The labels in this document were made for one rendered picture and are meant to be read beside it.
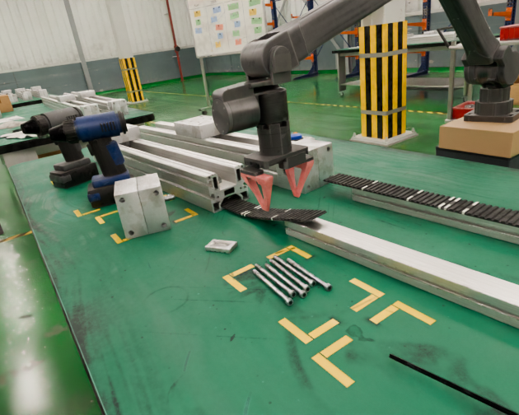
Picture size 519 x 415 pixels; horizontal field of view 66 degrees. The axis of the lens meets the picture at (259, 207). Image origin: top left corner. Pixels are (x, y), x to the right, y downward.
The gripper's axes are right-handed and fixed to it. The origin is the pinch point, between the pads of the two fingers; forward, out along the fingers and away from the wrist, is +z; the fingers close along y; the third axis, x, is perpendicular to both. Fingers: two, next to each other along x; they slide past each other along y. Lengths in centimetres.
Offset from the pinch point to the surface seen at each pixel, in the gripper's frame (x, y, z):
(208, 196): -20.3, 3.7, 2.6
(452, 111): -117, -302, 50
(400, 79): -176, -315, 24
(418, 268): 28.6, 2.0, 2.7
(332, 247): 13.8, 2.0, 4.6
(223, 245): -2.0, 12.7, 4.9
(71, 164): -73, 18, -1
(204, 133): -49, -15, -4
